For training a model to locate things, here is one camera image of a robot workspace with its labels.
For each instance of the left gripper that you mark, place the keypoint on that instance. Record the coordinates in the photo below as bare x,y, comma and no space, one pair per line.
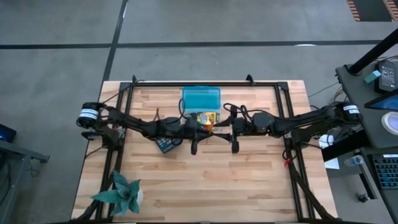
192,132

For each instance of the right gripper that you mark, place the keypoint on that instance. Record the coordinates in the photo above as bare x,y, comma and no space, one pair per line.
237,129

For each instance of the green yellow crayon box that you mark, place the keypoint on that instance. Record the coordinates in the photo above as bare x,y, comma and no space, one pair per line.
206,118

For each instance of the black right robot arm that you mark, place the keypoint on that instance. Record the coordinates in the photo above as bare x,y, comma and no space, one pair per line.
304,119

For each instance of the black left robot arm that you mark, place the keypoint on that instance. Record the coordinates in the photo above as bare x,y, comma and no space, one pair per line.
133,123

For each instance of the translucent plastic storage box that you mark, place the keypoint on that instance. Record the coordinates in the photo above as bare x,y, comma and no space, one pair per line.
201,98

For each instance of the black round bowl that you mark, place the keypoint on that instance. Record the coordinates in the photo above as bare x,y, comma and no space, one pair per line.
168,146

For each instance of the small red clip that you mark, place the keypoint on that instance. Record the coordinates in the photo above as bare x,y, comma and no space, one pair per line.
287,161

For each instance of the green artificial plant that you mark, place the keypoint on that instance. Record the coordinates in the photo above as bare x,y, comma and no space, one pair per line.
124,194

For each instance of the white paper sheet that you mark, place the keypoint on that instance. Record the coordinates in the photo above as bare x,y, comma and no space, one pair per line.
332,163

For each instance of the clear water bottle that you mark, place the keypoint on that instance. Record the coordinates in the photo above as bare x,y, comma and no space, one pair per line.
354,160

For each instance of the dark grey side desk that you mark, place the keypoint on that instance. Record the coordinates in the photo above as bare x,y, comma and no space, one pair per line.
357,102

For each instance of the black caster wheel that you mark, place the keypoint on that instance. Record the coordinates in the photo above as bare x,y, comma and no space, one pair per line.
362,197

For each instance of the small teal block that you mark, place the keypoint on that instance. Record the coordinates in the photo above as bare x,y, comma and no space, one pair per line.
372,76

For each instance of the black tablet screen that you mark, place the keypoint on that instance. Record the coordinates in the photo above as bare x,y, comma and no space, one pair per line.
387,102

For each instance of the black computer keyboard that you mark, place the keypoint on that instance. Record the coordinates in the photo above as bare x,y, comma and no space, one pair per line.
387,171

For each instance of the round white device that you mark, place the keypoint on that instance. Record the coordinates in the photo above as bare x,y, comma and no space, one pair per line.
392,122

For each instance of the black power adapter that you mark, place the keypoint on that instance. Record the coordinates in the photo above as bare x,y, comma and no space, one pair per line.
387,77

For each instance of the black slanted pole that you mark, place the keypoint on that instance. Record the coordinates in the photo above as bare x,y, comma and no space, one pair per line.
376,51

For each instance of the dark mat with orange border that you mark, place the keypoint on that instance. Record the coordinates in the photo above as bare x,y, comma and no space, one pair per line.
370,9

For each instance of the grey metal cart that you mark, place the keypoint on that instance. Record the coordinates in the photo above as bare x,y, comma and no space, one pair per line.
18,155

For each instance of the black device with blue light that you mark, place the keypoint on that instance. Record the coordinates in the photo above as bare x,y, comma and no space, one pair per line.
6,133

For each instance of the black aluminium rig frame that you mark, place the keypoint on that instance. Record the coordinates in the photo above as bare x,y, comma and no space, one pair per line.
202,84

